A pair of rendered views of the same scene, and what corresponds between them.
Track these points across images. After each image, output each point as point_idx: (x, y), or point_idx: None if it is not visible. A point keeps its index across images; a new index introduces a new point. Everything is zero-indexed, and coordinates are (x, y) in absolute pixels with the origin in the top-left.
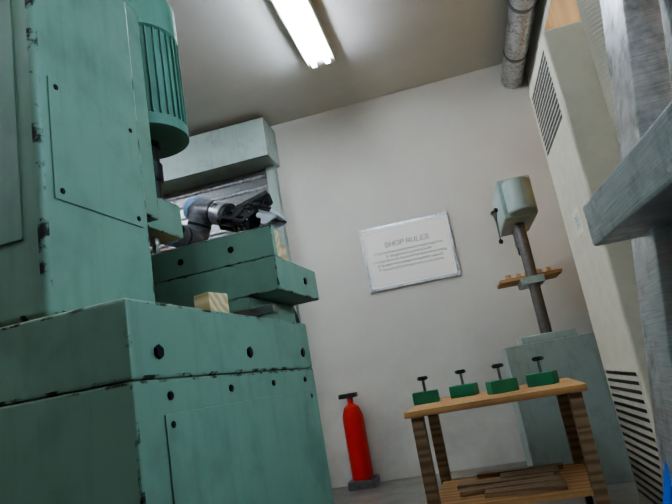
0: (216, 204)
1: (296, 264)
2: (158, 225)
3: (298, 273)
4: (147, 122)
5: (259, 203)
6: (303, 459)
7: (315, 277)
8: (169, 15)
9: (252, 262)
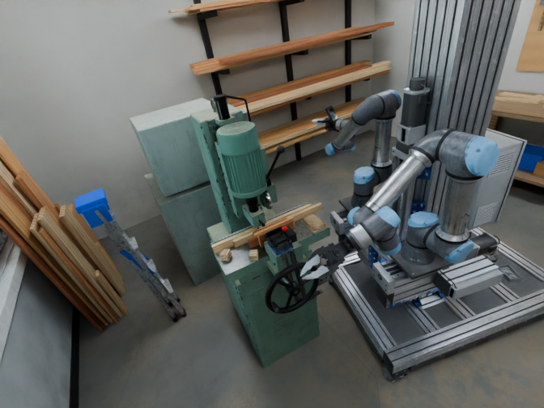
0: (354, 227)
1: (218, 262)
2: (247, 218)
3: (219, 265)
4: (230, 189)
5: (314, 251)
6: (237, 299)
7: (226, 277)
8: (218, 143)
9: None
